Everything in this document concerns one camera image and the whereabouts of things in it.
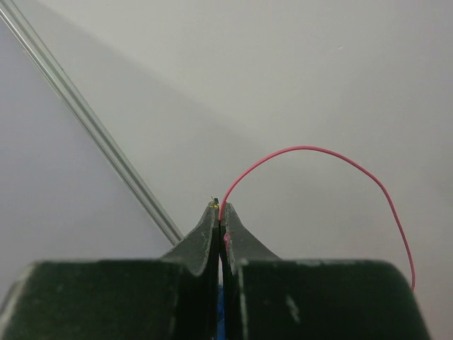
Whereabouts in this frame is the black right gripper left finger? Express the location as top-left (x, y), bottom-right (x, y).
top-left (1, 201), bottom-right (219, 339)

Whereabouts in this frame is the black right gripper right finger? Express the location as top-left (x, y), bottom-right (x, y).
top-left (221, 204), bottom-right (430, 339)

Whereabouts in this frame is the red wire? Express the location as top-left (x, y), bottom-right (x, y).
top-left (218, 145), bottom-right (415, 291)

